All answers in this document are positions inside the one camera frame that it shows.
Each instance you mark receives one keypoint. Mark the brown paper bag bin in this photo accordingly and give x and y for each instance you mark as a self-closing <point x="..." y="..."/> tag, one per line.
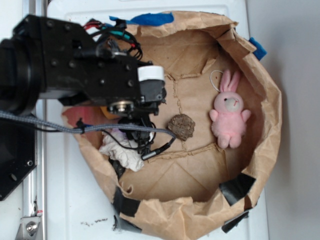
<point x="179" y="190"/>

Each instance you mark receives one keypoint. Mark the yellow sponge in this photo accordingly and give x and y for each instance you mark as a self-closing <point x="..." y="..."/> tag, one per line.
<point x="107" y="114"/>

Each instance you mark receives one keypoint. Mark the crumpled white cloth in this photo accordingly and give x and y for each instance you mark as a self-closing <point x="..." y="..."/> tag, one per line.
<point x="117" y="146"/>

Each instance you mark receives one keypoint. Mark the white round cap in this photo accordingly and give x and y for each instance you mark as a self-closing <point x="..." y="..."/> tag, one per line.
<point x="150" y="72"/>

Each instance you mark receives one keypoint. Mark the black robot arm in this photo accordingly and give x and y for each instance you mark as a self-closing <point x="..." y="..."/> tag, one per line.
<point x="53" y="59"/>

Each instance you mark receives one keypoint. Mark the aluminium frame rail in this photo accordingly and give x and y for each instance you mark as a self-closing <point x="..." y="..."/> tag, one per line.
<point x="34" y="185"/>

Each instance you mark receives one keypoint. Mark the black tape patch bottom left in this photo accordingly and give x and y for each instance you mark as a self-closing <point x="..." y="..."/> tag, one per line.
<point x="124" y="205"/>

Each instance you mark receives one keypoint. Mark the metal corner bracket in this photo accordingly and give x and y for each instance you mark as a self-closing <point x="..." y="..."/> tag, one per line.
<point x="30" y="228"/>

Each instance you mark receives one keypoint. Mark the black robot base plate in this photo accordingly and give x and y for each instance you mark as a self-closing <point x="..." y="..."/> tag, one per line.
<point x="17" y="156"/>

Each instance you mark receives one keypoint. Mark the blue tape strip top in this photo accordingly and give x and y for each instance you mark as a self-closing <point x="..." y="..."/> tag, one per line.
<point x="151" y="19"/>

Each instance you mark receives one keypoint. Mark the black tape patch right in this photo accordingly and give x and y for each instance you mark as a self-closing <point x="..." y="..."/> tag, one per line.
<point x="236" y="189"/>

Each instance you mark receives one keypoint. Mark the black tape patch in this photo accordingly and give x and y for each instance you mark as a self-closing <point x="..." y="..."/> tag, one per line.
<point x="236" y="189"/>
<point x="124" y="205"/>

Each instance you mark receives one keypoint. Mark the pink plush bunny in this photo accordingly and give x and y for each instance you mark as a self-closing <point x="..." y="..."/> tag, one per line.
<point x="229" y="118"/>

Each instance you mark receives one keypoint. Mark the blue tape piece right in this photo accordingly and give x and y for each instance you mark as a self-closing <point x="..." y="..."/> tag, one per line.
<point x="260" y="51"/>

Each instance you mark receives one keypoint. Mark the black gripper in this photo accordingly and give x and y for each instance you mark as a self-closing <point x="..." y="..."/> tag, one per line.
<point x="136" y="112"/>

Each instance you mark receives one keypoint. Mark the brown rock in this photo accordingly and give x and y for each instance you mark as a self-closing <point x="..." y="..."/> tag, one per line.
<point x="182" y="126"/>

